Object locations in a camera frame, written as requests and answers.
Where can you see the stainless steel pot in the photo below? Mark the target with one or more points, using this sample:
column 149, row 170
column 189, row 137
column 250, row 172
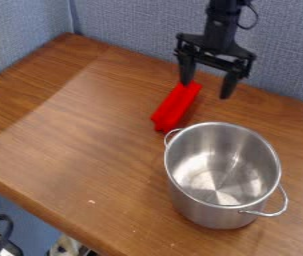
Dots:
column 224, row 172

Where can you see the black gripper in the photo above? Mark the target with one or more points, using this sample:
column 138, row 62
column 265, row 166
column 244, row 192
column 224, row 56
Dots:
column 216, row 49

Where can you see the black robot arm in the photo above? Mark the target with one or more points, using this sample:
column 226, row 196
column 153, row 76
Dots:
column 225, row 5

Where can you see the red plastic block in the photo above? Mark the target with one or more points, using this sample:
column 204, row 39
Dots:
column 174, row 106

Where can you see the pale object under table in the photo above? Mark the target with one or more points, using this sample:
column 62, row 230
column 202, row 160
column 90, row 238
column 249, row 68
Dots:
column 69, row 247

